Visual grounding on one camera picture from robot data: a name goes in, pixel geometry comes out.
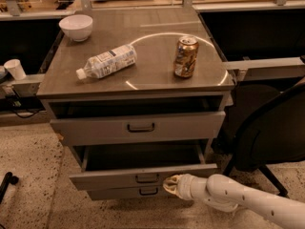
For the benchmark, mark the grey drawer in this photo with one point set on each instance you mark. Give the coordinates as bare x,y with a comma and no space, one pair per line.
117,166
135,192
138,128

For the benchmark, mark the black office chair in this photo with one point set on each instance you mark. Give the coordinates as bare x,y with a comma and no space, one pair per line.
263,126

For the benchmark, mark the white paper cup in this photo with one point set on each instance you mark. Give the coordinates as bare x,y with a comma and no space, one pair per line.
15,68

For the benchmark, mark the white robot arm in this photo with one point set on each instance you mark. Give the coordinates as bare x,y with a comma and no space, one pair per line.
225,194

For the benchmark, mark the clear plastic water bottle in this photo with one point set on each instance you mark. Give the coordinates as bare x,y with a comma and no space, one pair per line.
108,62

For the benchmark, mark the grey top drawer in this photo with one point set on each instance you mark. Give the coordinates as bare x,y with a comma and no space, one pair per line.
138,128

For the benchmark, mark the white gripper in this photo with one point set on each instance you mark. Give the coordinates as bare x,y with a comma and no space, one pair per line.
183,186

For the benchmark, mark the white ceramic bowl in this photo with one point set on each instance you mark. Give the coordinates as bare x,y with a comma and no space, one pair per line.
77,27

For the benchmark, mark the black caster base at left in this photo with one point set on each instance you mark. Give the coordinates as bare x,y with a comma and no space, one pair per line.
8,179

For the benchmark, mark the gold soda can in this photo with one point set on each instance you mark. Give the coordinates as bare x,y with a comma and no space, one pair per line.
185,56

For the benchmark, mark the grey bottom drawer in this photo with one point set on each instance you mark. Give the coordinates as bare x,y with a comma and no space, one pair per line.
135,192

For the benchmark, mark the grey drawer cabinet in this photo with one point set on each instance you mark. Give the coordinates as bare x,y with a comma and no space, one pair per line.
149,87

